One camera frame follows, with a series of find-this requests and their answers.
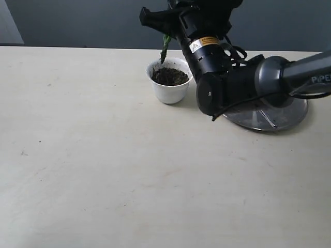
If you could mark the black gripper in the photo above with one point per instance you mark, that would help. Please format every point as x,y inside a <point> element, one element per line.
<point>200,33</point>

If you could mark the artificial red anthurium plant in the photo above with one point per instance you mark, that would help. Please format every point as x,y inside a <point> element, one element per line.
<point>166,41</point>

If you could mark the stainless steel spoon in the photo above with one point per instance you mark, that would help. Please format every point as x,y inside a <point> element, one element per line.
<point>270,122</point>

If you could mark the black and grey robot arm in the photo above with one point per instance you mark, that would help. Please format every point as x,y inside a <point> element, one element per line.
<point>227,80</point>

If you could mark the white plastic flower pot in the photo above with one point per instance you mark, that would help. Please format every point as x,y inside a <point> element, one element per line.
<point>170,80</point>

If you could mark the round stainless steel plate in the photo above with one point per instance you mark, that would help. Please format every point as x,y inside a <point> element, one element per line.
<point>285,118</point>

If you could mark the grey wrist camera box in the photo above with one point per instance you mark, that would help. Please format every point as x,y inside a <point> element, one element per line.
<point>226,7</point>

